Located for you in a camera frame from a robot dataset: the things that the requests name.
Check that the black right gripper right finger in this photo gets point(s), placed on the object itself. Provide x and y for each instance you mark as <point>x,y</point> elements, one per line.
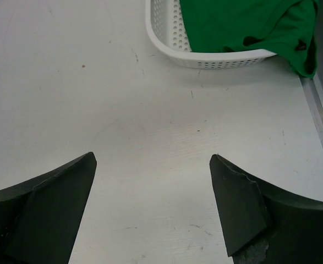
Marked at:
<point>262,223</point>

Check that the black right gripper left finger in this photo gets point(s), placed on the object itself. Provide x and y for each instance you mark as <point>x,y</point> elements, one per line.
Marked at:
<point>40,217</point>

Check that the green t shirt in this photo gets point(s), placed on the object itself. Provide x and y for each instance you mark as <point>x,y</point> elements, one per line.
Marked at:
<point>286,28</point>

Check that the white perforated plastic basket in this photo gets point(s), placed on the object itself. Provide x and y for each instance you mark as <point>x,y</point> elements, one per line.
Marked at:
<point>165,28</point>

